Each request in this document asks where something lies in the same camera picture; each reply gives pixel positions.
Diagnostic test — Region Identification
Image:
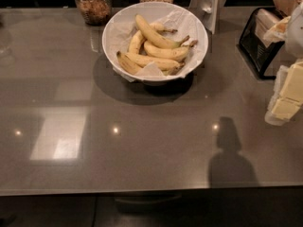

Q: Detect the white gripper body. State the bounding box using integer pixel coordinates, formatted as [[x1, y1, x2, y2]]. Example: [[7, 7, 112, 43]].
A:
[[264, 65, 294, 126]]

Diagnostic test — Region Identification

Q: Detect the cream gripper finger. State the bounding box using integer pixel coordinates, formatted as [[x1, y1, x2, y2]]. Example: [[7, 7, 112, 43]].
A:
[[279, 61, 303, 103], [272, 98, 300, 120]]

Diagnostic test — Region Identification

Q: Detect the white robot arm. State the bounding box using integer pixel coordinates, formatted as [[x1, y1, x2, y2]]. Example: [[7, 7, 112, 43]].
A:
[[264, 3, 303, 126]]

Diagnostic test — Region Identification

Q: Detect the white round bowl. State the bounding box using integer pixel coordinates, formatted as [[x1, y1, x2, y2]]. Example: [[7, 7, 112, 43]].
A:
[[102, 2, 208, 85]]

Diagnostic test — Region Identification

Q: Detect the lower long yellow banana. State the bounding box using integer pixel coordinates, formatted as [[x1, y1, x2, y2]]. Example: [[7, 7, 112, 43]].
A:
[[126, 52, 185, 71]]

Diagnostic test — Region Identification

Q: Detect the glass jar with brown nuts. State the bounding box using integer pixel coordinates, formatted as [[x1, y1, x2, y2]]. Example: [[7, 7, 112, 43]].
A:
[[75, 0, 112, 26]]

